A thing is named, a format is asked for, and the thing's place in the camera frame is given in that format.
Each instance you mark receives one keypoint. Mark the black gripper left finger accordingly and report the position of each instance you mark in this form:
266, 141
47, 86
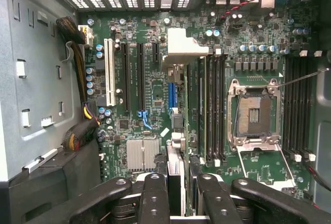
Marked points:
155, 203

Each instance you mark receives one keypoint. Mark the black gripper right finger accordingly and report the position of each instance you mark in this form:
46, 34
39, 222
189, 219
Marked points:
217, 203

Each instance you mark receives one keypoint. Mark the silver chipset heatsink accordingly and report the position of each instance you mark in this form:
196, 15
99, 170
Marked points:
142, 154

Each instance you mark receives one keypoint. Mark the metal socket cover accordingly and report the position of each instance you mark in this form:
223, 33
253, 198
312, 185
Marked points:
258, 147

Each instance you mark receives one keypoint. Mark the CPU socket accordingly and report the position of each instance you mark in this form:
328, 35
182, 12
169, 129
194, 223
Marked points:
253, 115

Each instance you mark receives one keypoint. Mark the black RAM slot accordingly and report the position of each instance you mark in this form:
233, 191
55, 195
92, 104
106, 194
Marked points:
217, 105
310, 105
302, 105
287, 105
223, 105
294, 105
210, 105

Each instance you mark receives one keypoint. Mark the black fan housing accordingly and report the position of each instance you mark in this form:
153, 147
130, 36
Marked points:
51, 195

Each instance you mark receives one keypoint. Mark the blue expansion slot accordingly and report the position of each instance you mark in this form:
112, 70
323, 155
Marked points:
172, 97

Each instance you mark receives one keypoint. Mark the green Dell motherboard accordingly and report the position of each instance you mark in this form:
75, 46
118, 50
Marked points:
157, 89

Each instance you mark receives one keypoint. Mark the long black expansion slot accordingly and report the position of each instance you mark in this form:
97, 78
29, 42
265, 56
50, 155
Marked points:
141, 79
126, 79

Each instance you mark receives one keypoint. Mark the open black PC case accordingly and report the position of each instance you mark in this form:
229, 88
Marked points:
323, 131

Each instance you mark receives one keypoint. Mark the white expansion slot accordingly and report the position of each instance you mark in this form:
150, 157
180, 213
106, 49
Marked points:
110, 74

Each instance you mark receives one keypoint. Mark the short black expansion slot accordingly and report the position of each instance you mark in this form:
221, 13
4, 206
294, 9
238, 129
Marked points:
156, 53

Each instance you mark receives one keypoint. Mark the thin socket locking lever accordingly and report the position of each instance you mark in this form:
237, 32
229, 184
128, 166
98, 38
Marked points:
302, 78

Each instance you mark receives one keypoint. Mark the white power connector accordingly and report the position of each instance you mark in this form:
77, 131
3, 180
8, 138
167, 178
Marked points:
86, 36

